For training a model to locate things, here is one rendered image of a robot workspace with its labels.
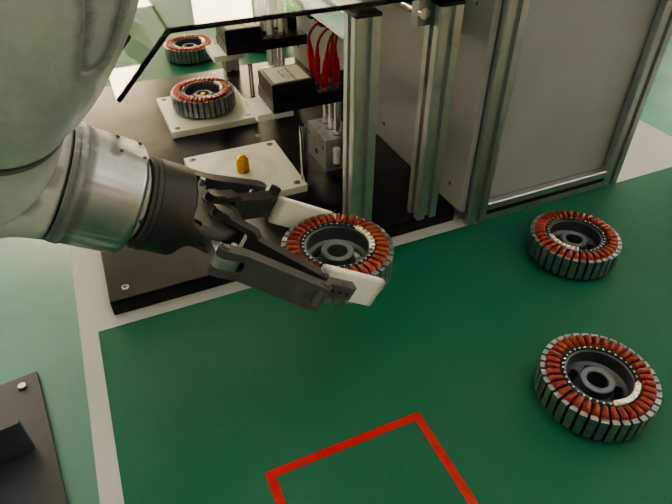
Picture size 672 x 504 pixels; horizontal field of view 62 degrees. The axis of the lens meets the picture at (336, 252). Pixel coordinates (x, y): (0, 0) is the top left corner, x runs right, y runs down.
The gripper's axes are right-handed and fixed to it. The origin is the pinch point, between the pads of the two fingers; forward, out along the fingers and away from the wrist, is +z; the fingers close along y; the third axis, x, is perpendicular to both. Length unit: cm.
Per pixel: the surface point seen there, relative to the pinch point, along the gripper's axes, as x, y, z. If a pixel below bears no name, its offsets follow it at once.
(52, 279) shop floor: 98, 122, 5
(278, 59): -6, 57, 12
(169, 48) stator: 7, 90, 3
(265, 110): -2.7, 31.3, 1.6
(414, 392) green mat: 8.0, -10.5, 10.0
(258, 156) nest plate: 5.8, 36.4, 6.5
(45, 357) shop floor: 100, 88, 2
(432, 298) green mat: 3.2, 0.7, 17.4
